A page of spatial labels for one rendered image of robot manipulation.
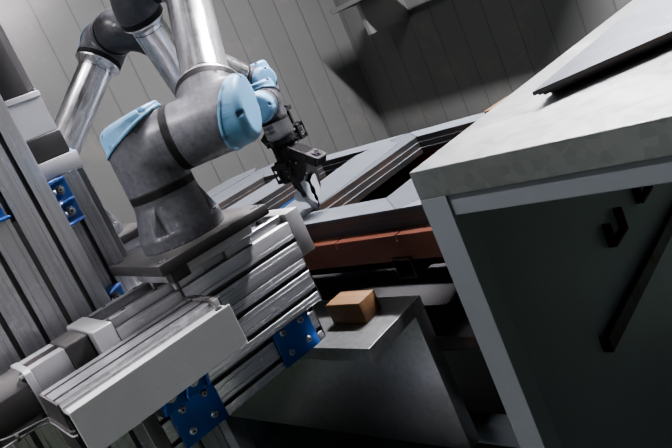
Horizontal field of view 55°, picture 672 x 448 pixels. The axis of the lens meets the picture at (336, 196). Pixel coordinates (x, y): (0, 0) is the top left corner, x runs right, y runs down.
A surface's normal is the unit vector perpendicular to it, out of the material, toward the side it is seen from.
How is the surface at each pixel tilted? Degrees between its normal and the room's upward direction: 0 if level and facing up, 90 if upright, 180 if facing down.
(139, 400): 90
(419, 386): 90
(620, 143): 90
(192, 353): 90
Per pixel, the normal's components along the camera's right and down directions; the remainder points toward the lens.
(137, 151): -0.02, 0.19
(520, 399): -0.58, 0.42
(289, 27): 0.62, -0.08
